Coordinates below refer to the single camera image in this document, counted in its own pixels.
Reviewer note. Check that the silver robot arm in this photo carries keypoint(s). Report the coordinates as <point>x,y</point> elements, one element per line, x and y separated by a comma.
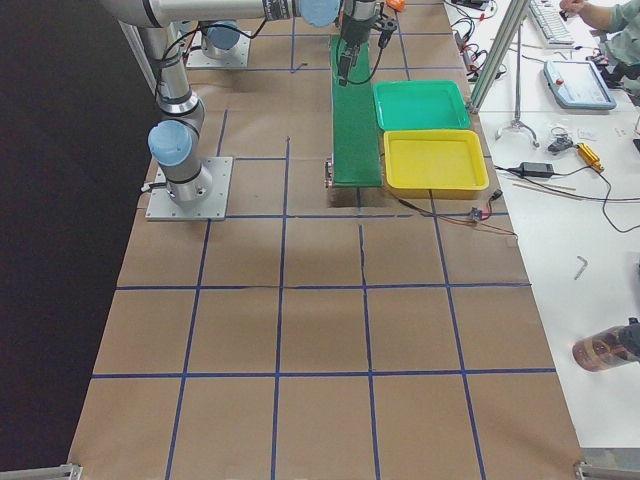
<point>219,38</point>
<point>173,142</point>

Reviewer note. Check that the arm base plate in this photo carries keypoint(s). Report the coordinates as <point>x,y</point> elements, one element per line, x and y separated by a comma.
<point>205,197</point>
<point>203,55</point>

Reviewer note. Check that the yellow plastic tray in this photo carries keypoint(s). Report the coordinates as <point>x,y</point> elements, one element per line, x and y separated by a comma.
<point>442,163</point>

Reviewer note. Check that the seated person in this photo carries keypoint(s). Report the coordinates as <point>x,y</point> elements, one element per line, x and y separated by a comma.
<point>619,27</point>

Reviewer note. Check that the silver hex key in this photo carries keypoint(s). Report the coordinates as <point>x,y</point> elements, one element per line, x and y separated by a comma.
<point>583,265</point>

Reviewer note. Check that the aluminium frame post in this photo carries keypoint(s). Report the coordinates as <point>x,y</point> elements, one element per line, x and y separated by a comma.
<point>513,17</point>

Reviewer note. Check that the green conveyor belt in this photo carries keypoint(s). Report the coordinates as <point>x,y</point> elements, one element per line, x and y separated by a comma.
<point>355,161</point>

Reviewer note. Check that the right teach pendant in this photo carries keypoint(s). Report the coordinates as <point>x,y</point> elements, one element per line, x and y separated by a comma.
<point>578,85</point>

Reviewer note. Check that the brown drink bottle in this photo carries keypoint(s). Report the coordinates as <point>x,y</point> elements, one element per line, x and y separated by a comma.
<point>614,347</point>

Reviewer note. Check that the green plastic tray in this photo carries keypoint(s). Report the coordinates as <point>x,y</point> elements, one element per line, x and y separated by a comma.
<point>420,105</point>

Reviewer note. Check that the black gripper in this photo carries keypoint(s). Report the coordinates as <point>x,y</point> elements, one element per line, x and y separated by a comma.
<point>356,33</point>

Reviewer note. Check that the black power adapter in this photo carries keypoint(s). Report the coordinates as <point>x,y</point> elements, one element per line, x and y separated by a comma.
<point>536,169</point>

